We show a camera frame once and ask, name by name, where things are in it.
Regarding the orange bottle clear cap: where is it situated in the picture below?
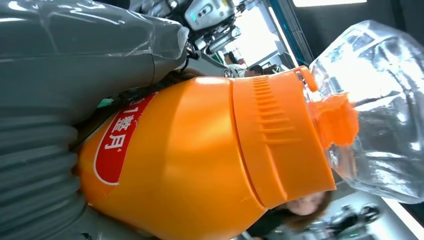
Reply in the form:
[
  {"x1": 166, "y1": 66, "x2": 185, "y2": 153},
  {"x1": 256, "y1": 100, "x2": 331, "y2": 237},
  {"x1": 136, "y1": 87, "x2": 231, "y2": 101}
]
[{"x1": 73, "y1": 19, "x2": 424, "y2": 240}]

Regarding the seated person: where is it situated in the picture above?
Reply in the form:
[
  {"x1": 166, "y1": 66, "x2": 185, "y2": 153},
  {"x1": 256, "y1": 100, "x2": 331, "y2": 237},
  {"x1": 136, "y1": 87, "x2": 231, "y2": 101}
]
[{"x1": 246, "y1": 190, "x2": 333, "y2": 240}]

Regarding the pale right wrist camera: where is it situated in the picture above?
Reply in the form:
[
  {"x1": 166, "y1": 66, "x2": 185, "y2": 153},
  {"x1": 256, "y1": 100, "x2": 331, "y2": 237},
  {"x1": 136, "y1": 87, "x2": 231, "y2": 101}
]
[{"x1": 184, "y1": 0, "x2": 237, "y2": 32}]

